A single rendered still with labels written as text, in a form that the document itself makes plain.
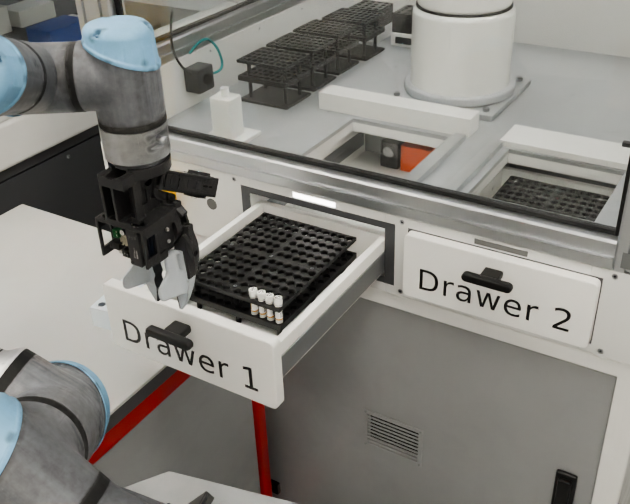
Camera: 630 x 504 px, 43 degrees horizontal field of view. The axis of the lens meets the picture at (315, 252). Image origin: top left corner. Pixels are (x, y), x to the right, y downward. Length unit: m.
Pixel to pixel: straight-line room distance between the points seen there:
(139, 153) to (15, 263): 0.74
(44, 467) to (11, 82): 0.36
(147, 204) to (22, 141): 0.97
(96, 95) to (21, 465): 0.38
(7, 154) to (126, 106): 1.01
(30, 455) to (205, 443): 0.68
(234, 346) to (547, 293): 0.45
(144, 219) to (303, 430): 0.83
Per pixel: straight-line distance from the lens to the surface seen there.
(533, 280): 1.18
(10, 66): 0.77
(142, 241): 0.93
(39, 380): 0.97
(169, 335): 1.07
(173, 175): 0.96
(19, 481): 0.84
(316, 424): 1.63
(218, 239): 1.31
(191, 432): 1.43
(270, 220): 1.33
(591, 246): 1.15
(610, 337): 1.22
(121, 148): 0.91
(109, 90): 0.88
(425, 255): 1.23
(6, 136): 1.87
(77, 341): 1.36
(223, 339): 1.06
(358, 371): 1.48
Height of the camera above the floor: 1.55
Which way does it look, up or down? 32 degrees down
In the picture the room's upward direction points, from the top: 2 degrees counter-clockwise
